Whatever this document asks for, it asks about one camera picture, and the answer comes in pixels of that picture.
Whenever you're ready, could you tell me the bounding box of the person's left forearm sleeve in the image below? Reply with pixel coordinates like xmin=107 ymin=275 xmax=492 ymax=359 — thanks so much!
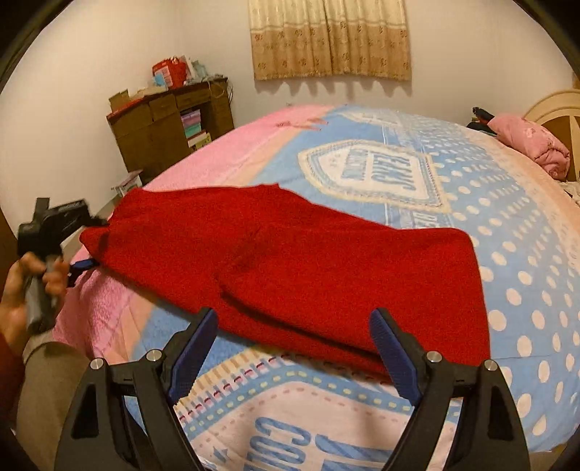
xmin=1 ymin=341 xmax=90 ymax=470

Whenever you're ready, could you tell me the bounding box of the red knitted sweater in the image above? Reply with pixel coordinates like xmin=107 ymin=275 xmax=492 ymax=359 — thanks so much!
xmin=80 ymin=186 xmax=490 ymax=373

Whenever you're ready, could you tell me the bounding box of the brown wooden desk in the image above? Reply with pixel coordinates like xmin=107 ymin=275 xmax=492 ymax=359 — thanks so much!
xmin=107 ymin=78 xmax=234 ymax=183

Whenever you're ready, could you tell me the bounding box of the beige patterned curtain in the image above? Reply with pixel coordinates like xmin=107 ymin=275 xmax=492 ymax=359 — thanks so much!
xmin=248 ymin=0 xmax=412 ymax=82

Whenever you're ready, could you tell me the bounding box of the pink quilted pillow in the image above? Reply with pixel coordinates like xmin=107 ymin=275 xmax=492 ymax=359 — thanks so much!
xmin=488 ymin=114 xmax=571 ymax=180

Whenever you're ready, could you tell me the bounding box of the blue polka dot bedsheet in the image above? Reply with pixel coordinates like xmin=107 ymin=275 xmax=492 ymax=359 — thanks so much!
xmin=177 ymin=107 xmax=579 ymax=470

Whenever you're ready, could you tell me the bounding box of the red gift bag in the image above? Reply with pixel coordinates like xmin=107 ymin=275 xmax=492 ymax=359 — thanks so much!
xmin=152 ymin=57 xmax=187 ymax=89

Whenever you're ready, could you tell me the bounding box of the stack of colourful books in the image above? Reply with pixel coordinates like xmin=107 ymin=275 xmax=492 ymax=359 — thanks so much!
xmin=181 ymin=109 xmax=211 ymax=150

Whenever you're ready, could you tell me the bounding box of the cream brown headboard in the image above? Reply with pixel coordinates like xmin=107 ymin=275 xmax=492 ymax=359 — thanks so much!
xmin=524 ymin=89 xmax=580 ymax=182

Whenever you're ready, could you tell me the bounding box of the pink patterned blanket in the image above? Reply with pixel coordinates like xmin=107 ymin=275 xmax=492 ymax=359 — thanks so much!
xmin=52 ymin=105 xmax=333 ymax=363

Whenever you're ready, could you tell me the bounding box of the white green cardboard box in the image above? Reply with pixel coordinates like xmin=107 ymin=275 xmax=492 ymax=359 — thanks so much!
xmin=112 ymin=170 xmax=142 ymax=198

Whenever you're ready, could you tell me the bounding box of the person's left hand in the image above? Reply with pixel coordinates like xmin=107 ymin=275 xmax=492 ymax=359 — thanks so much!
xmin=1 ymin=252 xmax=70 ymax=356

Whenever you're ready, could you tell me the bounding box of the dark item behind pillow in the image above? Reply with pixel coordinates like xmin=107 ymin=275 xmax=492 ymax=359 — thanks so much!
xmin=467 ymin=107 xmax=496 ymax=136

